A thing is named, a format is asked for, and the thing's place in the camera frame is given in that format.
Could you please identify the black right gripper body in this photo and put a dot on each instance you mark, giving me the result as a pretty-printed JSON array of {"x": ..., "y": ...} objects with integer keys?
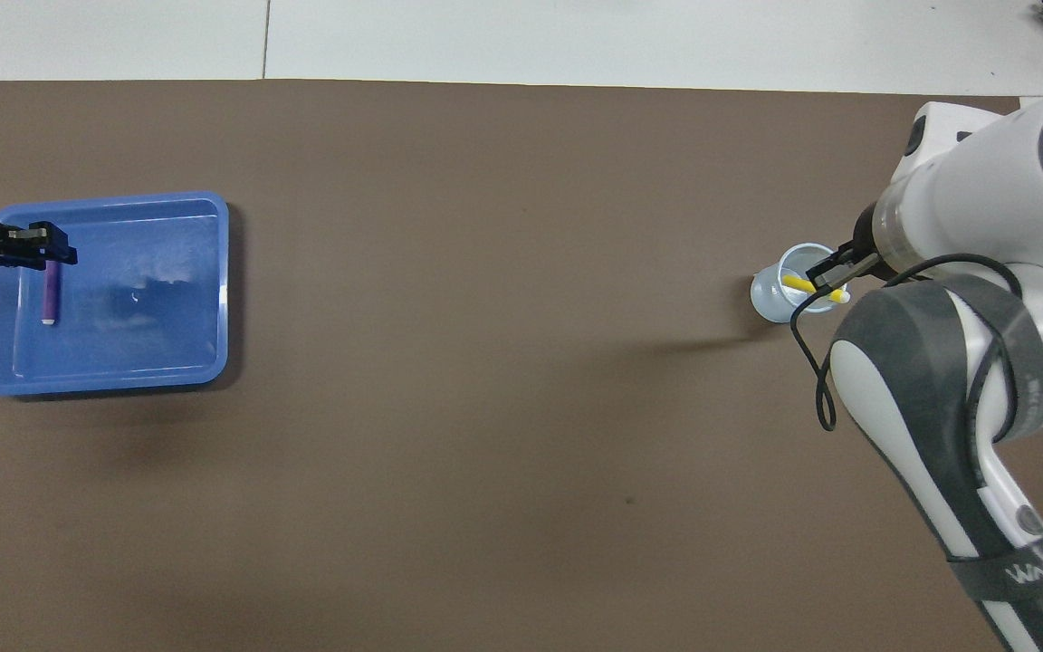
[{"x": 875, "y": 249}]

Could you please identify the purple pen white caps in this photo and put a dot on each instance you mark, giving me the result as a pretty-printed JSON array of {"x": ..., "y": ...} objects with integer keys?
[{"x": 51, "y": 294}]

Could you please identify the yellow pen white caps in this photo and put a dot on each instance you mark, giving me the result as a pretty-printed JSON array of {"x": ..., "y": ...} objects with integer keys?
[{"x": 795, "y": 283}]

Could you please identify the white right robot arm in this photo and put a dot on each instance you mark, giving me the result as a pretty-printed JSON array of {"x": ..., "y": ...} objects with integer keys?
[{"x": 956, "y": 344}]

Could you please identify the blue plastic tray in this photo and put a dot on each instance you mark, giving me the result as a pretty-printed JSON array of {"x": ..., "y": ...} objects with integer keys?
[{"x": 141, "y": 344}]

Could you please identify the clear plastic cup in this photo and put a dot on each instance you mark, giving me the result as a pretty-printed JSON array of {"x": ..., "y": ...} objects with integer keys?
[{"x": 770, "y": 303}]

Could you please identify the brown table mat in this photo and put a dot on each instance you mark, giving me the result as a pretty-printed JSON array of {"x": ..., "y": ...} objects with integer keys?
[{"x": 485, "y": 407}]

